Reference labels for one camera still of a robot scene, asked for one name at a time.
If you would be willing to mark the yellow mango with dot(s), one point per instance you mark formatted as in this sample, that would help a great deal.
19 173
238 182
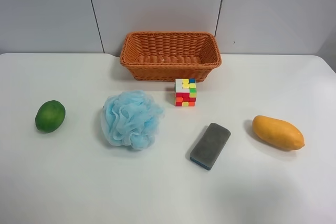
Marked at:
278 133

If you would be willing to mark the orange wicker basket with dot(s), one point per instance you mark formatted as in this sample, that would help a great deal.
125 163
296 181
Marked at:
168 55

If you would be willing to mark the green lemon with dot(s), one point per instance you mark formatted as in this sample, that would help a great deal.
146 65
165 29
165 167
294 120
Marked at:
50 116

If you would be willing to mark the multicoloured puzzle cube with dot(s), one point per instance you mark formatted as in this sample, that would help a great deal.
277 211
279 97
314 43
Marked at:
185 92

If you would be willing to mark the blue mesh bath pouf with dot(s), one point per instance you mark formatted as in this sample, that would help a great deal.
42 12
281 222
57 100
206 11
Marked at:
131 119

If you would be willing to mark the grey blue eraser sponge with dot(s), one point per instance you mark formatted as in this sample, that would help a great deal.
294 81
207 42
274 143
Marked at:
210 145

